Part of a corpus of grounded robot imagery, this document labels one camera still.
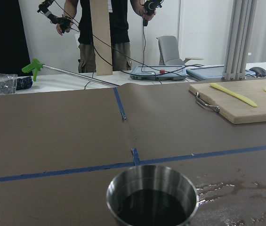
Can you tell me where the yellow plastic knife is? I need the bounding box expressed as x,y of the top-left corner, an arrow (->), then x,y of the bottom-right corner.
210,83 -> 258,107

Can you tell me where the green handled reach tool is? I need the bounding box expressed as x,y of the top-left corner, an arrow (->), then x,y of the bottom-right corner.
22,58 -> 119,88

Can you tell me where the aluminium frame post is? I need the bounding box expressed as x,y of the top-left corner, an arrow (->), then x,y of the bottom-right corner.
222,0 -> 258,81

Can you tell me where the bamboo cutting board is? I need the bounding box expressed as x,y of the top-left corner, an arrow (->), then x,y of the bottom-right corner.
189,78 -> 266,124

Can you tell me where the wooden plank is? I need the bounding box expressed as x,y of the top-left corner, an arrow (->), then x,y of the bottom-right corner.
90,0 -> 113,75

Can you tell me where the black computer mouse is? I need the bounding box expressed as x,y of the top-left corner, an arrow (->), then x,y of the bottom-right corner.
249,66 -> 266,78

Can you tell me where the steel jigger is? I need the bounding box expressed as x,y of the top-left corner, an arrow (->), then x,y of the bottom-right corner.
106,165 -> 199,226

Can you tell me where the grey office chair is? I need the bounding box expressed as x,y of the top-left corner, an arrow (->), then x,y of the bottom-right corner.
157,35 -> 204,65

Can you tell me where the blue teach pendant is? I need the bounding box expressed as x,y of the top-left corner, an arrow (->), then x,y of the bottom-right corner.
185,65 -> 257,82
130,65 -> 187,81

